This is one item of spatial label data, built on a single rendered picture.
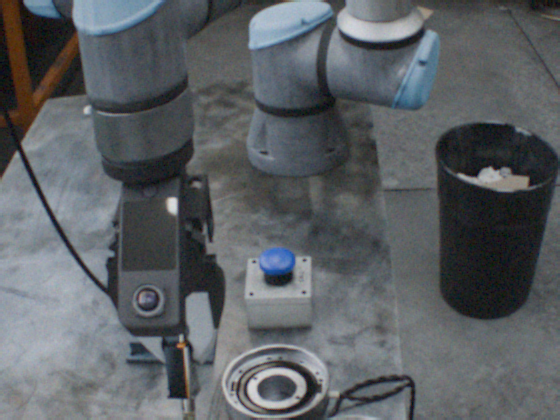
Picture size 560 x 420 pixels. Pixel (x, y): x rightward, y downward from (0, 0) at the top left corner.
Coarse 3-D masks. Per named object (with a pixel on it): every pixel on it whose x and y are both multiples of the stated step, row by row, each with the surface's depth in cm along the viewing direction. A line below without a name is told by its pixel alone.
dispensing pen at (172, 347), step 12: (180, 336) 68; (168, 348) 66; (180, 348) 66; (168, 360) 66; (180, 360) 66; (168, 372) 66; (180, 372) 66; (168, 384) 66; (180, 384) 66; (168, 396) 66; (180, 396) 66; (192, 408) 67
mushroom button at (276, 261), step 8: (272, 248) 90; (280, 248) 89; (264, 256) 88; (272, 256) 88; (280, 256) 88; (288, 256) 88; (264, 264) 87; (272, 264) 87; (280, 264) 87; (288, 264) 87; (264, 272) 88; (272, 272) 87; (280, 272) 87
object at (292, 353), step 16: (256, 352) 81; (272, 352) 82; (288, 352) 81; (304, 352) 80; (240, 368) 80; (320, 368) 79; (224, 384) 77; (256, 384) 78; (272, 384) 80; (288, 384) 80; (304, 384) 78; (256, 400) 77; (288, 400) 76; (320, 400) 75; (240, 416) 75; (256, 416) 73; (272, 416) 73; (288, 416) 73; (304, 416) 74; (320, 416) 76
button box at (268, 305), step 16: (256, 272) 91; (288, 272) 90; (304, 272) 90; (256, 288) 88; (272, 288) 88; (288, 288) 88; (304, 288) 88; (256, 304) 88; (272, 304) 88; (288, 304) 87; (304, 304) 87; (256, 320) 89; (272, 320) 89; (288, 320) 89; (304, 320) 89
